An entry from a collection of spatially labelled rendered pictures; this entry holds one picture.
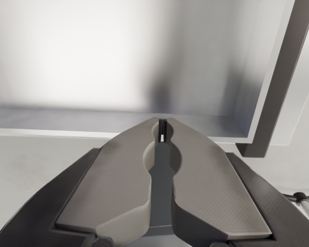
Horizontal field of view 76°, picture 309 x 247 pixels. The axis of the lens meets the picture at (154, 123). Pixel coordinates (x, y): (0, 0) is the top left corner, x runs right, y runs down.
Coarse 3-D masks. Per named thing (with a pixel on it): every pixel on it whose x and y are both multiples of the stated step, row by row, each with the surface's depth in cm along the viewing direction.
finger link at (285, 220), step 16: (240, 160) 8; (240, 176) 8; (256, 176) 8; (256, 192) 7; (272, 192) 7; (272, 208) 6; (288, 208) 6; (272, 224) 6; (288, 224) 6; (304, 224) 6; (240, 240) 6; (256, 240) 6; (272, 240) 5; (288, 240) 5; (304, 240) 5
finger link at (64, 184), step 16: (80, 160) 8; (64, 176) 7; (80, 176) 7; (48, 192) 7; (64, 192) 7; (32, 208) 6; (48, 208) 6; (16, 224) 6; (32, 224) 6; (48, 224) 6; (0, 240) 5; (16, 240) 5; (32, 240) 5; (48, 240) 5; (64, 240) 5; (80, 240) 5
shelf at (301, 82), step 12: (300, 60) 14; (300, 72) 14; (300, 84) 15; (288, 96) 15; (300, 96) 15; (288, 108) 16; (300, 108) 16; (288, 120) 16; (276, 132) 17; (288, 132) 17; (276, 144) 17; (288, 144) 17
